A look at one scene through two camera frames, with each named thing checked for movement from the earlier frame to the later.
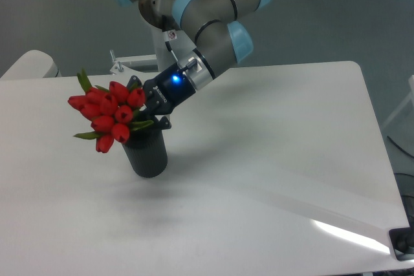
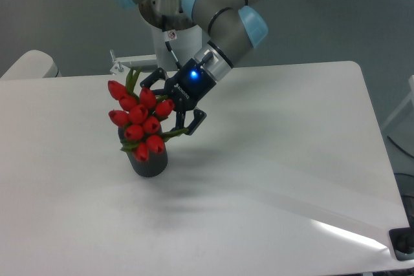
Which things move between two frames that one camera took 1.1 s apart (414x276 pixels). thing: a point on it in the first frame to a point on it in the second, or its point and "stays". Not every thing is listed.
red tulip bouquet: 113,112 to 140,116
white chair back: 32,64 stays
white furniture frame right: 411,96 stays
